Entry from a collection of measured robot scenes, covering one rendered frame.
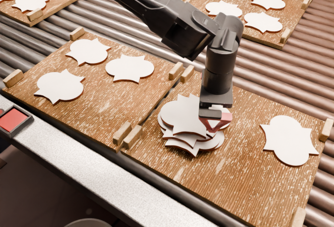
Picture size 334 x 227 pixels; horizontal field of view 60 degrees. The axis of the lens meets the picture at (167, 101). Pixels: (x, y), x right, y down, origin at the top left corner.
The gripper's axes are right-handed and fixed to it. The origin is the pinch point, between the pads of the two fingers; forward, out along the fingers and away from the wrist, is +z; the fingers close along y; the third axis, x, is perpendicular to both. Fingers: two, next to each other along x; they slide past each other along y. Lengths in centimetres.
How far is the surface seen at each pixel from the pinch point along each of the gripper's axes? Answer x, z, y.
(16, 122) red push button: 50, 7, -3
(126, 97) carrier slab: 23.2, 6.5, 9.1
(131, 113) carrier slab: 20.8, 6.6, 3.7
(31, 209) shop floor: 86, 99, 9
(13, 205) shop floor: 97, 99, 10
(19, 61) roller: 62, 8, 22
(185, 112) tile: 6.4, 1.0, 0.7
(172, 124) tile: 9.1, 1.0, -3.4
